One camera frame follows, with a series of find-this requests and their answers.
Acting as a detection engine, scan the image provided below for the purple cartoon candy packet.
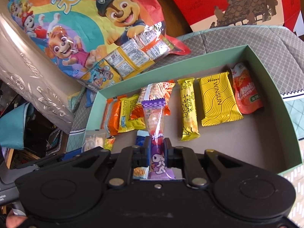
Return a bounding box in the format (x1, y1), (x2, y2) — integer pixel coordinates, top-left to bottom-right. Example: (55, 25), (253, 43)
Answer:
(142, 98), (175, 180)

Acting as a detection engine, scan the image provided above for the person's left hand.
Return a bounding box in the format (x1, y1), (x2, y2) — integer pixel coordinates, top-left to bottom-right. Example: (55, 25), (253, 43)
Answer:
(6, 211), (27, 228)

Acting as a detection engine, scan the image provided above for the blue cracker packet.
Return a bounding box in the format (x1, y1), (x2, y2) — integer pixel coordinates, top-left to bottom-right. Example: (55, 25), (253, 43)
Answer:
(133, 130), (149, 180)

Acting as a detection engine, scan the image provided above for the yellow green candy packet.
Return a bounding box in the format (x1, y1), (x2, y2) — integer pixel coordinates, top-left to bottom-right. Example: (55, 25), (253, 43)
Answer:
(104, 136), (115, 151)

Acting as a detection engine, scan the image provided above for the narrow yellow snack bar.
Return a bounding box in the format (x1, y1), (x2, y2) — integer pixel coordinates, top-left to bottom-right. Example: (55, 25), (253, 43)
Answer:
(177, 77), (200, 141)

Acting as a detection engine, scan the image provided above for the yellow snack packet blue label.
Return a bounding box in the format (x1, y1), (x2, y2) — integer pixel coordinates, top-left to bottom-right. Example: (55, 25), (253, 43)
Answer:
(118, 94), (146, 133)

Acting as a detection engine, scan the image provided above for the orange snack packet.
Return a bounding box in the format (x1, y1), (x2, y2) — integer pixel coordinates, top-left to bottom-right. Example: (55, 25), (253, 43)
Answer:
(101, 94), (127, 137)

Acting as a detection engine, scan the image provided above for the white rice cake packet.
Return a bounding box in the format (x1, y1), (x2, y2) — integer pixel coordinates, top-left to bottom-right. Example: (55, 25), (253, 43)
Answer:
(81, 129), (106, 152)

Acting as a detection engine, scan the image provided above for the orange white snack bag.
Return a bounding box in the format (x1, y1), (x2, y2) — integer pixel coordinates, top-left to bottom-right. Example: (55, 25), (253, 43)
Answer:
(130, 80), (175, 120)

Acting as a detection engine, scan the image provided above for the yellow Winsun snack packet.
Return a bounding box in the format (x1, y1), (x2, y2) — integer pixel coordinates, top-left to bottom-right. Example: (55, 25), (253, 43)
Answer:
(199, 71), (243, 127)

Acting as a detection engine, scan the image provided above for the blue packet under bag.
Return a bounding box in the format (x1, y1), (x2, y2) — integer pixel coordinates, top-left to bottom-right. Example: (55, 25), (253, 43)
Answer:
(85, 89), (97, 108)

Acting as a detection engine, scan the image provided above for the green cardboard tray box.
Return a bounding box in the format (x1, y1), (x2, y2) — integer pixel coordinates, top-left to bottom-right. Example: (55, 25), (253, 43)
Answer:
(86, 45), (302, 178)

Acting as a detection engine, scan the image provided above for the orange red snack pouch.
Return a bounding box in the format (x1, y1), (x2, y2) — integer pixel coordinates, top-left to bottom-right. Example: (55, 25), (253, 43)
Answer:
(231, 63), (263, 114)

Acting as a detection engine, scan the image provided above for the beige embroidered curtain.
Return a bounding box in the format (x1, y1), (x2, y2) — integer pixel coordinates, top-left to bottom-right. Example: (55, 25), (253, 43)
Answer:
(1, 0), (81, 133)

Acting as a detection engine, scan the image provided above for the cartoon puppy snack bag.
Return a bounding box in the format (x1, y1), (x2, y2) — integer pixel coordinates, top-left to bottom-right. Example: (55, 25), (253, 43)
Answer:
(8, 0), (190, 89)

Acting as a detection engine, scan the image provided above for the patterned quilt cover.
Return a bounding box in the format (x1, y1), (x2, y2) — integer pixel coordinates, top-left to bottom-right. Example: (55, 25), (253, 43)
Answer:
(66, 25), (304, 221)

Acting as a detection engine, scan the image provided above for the red gift bag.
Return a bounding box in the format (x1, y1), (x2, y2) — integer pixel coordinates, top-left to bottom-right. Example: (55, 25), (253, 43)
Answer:
(173, 0), (301, 32)

